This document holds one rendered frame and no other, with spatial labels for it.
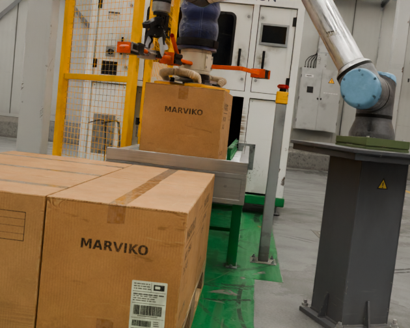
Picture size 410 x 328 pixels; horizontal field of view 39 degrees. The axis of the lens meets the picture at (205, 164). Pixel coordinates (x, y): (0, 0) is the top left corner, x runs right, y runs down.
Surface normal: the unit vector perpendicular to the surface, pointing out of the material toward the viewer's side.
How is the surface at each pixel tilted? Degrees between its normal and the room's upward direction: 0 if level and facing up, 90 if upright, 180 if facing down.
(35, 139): 90
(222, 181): 90
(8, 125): 90
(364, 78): 92
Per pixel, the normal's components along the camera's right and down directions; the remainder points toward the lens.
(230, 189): -0.08, 0.07
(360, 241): 0.35, 0.11
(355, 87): -0.47, 0.06
